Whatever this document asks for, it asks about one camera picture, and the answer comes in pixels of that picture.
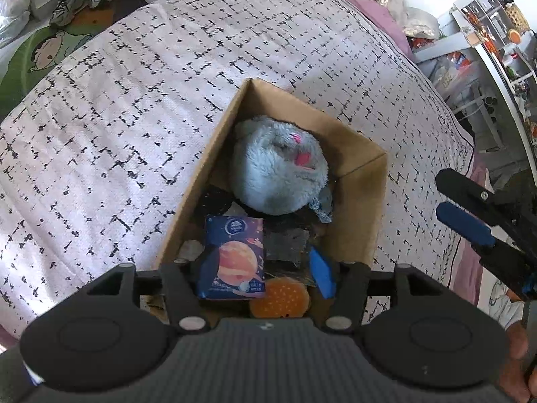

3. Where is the green cartoon floor mat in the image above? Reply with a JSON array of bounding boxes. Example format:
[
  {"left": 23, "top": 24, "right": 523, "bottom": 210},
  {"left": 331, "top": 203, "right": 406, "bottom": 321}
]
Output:
[{"left": 0, "top": 4, "right": 123, "bottom": 123}]

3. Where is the burger plush toy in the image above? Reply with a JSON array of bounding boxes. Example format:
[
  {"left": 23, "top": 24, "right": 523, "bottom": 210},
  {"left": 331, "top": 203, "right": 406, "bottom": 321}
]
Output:
[{"left": 249, "top": 277, "right": 310, "bottom": 318}]

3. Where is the patterned white bed cover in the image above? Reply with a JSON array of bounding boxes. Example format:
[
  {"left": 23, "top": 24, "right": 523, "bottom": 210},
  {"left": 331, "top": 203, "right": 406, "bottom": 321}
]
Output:
[{"left": 0, "top": 0, "right": 477, "bottom": 341}]

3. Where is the grey cloth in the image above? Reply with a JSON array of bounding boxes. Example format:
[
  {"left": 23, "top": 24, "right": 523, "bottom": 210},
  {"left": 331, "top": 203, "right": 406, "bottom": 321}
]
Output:
[{"left": 264, "top": 228, "right": 310, "bottom": 267}]

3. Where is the white plastic bag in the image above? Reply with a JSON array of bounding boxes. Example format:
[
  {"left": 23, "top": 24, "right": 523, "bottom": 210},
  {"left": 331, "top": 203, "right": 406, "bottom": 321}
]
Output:
[{"left": 0, "top": 0, "right": 30, "bottom": 47}]

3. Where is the open cardboard box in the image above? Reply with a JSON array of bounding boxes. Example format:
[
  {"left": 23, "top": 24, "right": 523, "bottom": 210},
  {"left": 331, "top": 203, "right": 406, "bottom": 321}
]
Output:
[{"left": 160, "top": 79, "right": 388, "bottom": 267}]

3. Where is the blue tissue pack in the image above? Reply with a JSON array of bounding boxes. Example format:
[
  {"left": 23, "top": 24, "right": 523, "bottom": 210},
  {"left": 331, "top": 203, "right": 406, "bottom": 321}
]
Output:
[{"left": 197, "top": 216, "right": 266, "bottom": 300}]

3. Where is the desktop drawer organizer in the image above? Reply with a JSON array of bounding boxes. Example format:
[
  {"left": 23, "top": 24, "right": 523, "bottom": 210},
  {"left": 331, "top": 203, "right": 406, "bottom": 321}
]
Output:
[{"left": 453, "top": 0, "right": 531, "bottom": 50}]

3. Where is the grey pink plush ball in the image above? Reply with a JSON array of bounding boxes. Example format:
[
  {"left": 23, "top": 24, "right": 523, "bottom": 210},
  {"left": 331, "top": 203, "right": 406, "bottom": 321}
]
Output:
[{"left": 229, "top": 116, "right": 329, "bottom": 216}]

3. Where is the person's right hand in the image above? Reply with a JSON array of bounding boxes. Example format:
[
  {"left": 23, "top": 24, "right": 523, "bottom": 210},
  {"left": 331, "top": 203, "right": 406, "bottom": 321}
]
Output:
[{"left": 499, "top": 321, "right": 536, "bottom": 403}]

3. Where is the blue fluffy cloth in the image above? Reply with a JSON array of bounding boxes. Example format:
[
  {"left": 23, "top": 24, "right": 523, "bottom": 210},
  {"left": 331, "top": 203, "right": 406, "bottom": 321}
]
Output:
[{"left": 308, "top": 186, "right": 333, "bottom": 224}]

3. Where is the white desk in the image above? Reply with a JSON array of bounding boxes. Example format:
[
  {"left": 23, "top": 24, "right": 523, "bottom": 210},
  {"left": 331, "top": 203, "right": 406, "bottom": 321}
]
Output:
[{"left": 413, "top": 7, "right": 536, "bottom": 170}]

